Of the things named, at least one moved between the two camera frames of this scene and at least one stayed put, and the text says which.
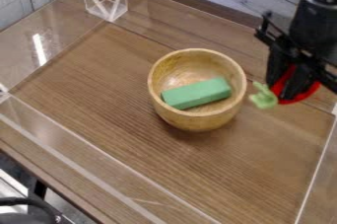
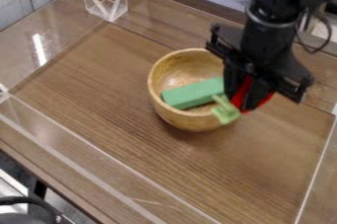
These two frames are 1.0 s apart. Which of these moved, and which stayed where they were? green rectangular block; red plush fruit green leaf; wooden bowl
Moved: red plush fruit green leaf
Stayed: green rectangular block; wooden bowl
